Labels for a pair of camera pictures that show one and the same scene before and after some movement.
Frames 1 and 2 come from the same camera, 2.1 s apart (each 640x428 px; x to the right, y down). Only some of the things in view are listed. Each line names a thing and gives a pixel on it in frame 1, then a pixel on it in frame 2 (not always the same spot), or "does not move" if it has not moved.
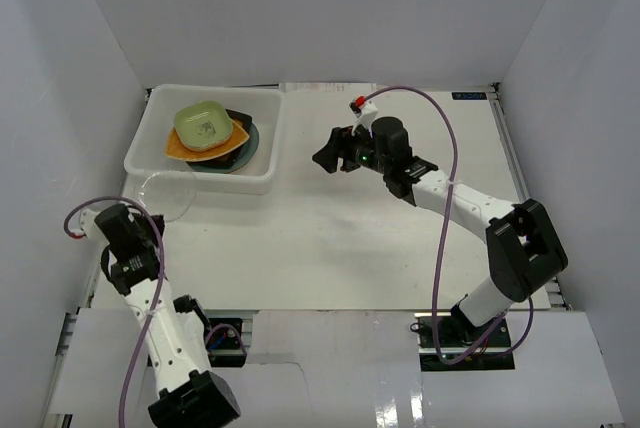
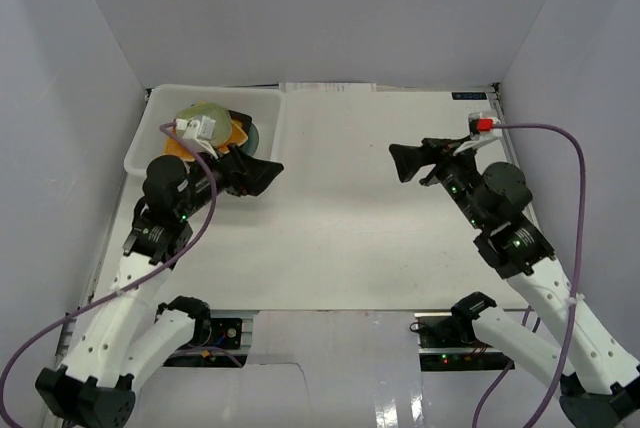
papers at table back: (327, 88) does not move
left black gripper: (151, 223) → (232, 174)
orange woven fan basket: (174, 148) does not move
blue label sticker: (469, 95) does not move
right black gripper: (340, 145) → (433, 151)
